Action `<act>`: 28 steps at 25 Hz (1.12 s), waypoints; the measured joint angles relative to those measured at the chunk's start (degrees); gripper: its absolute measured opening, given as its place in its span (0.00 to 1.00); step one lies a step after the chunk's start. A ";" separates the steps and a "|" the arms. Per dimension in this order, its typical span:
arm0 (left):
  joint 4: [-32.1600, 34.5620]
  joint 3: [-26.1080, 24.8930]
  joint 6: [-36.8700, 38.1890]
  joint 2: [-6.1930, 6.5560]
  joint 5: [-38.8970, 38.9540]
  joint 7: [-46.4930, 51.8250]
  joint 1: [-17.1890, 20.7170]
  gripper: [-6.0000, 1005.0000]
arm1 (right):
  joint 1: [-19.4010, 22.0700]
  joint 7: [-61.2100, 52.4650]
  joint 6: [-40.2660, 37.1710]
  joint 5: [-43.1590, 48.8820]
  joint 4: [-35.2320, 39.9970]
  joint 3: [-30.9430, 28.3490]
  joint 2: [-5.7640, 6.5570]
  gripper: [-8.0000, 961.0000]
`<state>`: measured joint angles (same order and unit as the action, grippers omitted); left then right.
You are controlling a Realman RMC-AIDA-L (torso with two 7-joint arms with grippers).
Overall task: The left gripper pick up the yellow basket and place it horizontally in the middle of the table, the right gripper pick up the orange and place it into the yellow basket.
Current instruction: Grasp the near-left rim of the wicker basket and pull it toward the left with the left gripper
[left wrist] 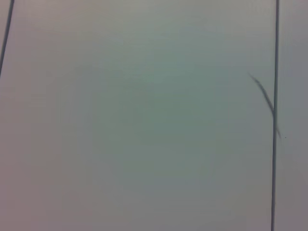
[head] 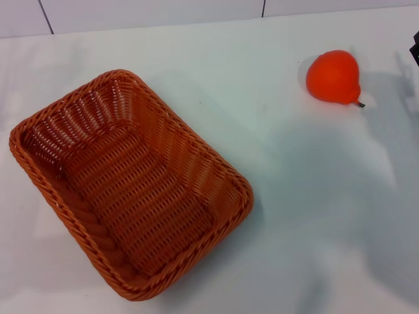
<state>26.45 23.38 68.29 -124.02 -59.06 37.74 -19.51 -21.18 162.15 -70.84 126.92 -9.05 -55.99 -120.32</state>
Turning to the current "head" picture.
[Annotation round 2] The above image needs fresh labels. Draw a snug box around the orange woven plastic basket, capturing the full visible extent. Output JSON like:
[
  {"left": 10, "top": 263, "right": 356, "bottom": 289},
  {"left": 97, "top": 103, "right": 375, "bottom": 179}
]
[{"left": 9, "top": 68, "right": 255, "bottom": 302}]

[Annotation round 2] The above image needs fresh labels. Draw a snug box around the orange toy pear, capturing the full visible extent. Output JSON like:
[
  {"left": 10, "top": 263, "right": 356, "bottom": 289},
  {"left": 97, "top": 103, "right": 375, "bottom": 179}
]
[{"left": 306, "top": 49, "right": 367, "bottom": 109}]

